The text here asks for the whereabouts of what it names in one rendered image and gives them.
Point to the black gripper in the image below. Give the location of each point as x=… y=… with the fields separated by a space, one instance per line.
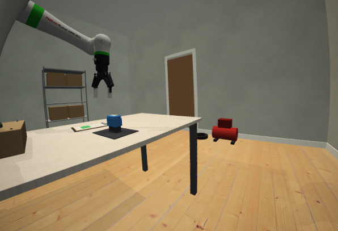
x=106 y=76

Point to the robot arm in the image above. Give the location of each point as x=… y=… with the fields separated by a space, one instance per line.
x=29 y=13

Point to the blue self-inking stamp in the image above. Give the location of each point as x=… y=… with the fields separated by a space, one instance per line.
x=114 y=122

